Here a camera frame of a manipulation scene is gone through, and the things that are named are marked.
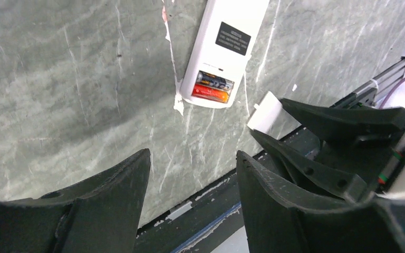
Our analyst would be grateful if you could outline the black AAA battery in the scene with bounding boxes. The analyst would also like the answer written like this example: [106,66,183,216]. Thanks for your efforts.
[196,71,234,91]

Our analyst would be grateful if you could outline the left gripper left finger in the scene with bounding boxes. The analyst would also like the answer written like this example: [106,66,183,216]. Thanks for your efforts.
[0,149,151,252]

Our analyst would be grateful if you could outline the red AAA battery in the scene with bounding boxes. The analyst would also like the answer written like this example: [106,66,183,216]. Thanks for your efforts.
[191,84,229,103]

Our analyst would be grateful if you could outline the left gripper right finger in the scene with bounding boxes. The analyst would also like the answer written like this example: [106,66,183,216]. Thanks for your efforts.
[237,151,405,252]

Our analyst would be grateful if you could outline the white remote control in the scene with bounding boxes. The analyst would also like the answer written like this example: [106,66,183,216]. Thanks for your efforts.
[179,1,269,109]

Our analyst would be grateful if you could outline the white battery cover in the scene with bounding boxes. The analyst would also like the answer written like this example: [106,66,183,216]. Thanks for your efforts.
[246,91,283,133]

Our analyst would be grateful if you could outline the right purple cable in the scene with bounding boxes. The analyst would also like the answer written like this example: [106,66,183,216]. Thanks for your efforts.
[377,68,405,110]

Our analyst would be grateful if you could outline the black base frame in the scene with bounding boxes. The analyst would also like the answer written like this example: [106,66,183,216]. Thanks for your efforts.
[133,57,405,252]

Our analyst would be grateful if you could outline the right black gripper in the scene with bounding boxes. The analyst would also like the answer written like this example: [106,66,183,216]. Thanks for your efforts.
[250,99,405,203]

